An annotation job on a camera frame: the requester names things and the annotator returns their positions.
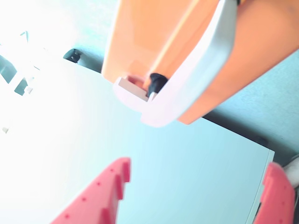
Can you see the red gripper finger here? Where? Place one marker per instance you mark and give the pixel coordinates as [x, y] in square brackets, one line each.
[278, 198]
[93, 196]

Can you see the orange plastic box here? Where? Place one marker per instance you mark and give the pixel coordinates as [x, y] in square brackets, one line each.
[144, 35]

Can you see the white box latch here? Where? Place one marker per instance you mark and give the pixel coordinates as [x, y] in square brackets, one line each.
[128, 93]

